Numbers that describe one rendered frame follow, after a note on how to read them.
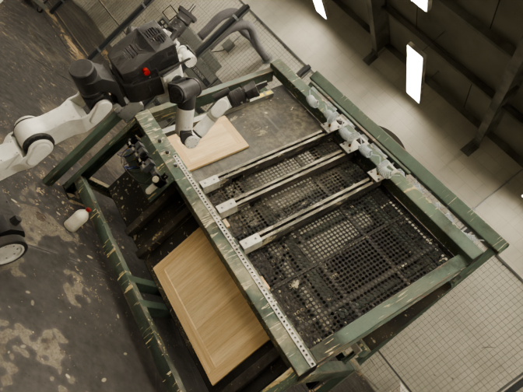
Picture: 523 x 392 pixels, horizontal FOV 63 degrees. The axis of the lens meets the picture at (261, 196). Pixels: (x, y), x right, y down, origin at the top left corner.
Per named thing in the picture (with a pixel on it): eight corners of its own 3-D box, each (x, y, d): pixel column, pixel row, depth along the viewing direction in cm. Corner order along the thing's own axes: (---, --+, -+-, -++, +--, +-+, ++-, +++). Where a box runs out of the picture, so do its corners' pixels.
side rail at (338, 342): (306, 355, 224) (309, 349, 215) (451, 262, 261) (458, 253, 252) (315, 369, 219) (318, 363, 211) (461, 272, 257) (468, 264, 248)
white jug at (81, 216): (61, 220, 293) (82, 201, 291) (72, 224, 302) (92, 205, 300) (65, 230, 288) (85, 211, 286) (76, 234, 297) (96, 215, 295)
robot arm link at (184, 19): (179, 8, 252) (167, 24, 251) (180, 2, 243) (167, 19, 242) (196, 22, 255) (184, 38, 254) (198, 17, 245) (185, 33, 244)
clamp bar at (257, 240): (237, 245, 257) (236, 223, 238) (384, 171, 297) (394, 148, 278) (246, 257, 252) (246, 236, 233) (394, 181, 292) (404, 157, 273)
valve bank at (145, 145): (109, 147, 297) (134, 124, 294) (123, 155, 309) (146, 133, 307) (135, 195, 271) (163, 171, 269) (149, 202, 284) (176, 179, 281)
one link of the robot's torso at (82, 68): (75, 82, 186) (111, 64, 191) (62, 64, 191) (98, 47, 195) (96, 120, 211) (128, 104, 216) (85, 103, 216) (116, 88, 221)
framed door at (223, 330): (154, 268, 297) (152, 267, 295) (212, 218, 291) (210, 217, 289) (214, 385, 251) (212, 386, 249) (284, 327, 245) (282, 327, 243)
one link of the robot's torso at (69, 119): (18, 150, 193) (105, 95, 199) (4, 124, 199) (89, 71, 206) (37, 165, 207) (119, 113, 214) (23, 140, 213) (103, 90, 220)
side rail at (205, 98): (150, 119, 332) (148, 108, 323) (268, 77, 369) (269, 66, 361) (153, 124, 329) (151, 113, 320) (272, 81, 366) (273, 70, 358)
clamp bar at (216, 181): (198, 186, 284) (194, 162, 265) (338, 126, 324) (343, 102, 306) (205, 197, 279) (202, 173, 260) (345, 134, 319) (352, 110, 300)
